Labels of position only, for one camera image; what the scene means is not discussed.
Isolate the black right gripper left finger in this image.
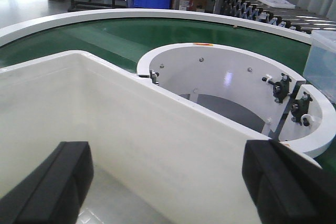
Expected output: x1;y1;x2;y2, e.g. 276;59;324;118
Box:
1;141;94;223

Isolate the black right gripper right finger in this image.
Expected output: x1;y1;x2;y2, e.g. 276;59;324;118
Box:
242;140;335;223

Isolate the white plastic tote box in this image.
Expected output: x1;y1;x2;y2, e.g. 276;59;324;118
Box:
1;50;267;223

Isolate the clear plastic storage bin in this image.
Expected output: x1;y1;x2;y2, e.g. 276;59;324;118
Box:
303;30;335;103

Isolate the white conveyor outer rim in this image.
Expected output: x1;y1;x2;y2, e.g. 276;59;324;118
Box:
1;8;312;46

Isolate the expandable roller conveyor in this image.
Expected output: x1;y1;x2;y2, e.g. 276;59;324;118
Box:
219;0;335;34

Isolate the white conveyor inner ring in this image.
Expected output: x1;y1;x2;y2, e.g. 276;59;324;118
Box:
136;42;336;158

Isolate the black bearing bracket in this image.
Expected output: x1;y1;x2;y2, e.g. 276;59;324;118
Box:
290;92;313;126
261;73;291;103

